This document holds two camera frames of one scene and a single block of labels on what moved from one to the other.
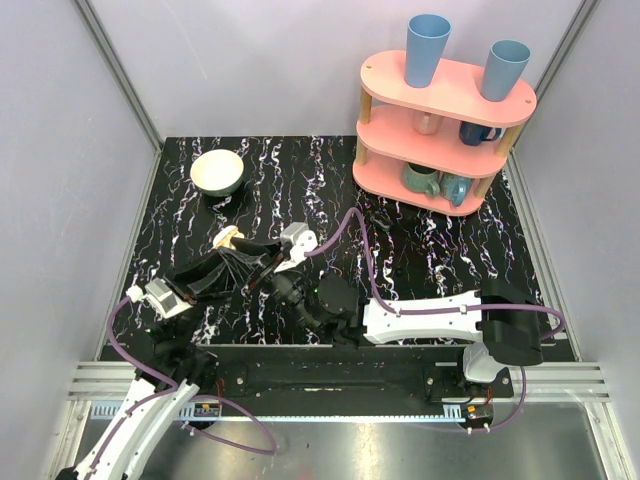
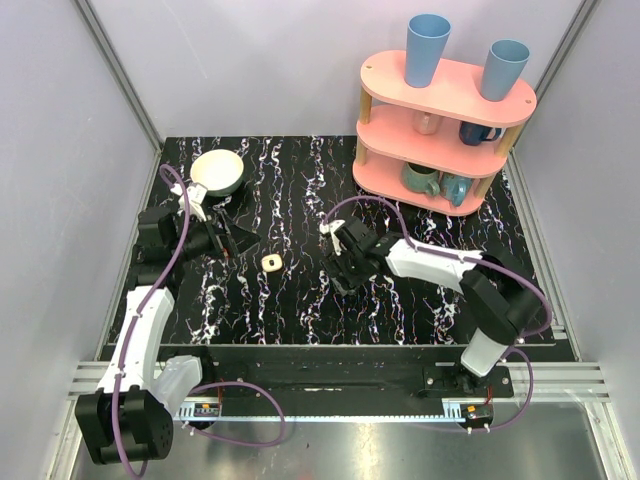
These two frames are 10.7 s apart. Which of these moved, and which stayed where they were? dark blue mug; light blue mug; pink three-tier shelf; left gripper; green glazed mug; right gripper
Moved: left gripper; right gripper
Stayed: green glazed mug; dark blue mug; pink three-tier shelf; light blue mug
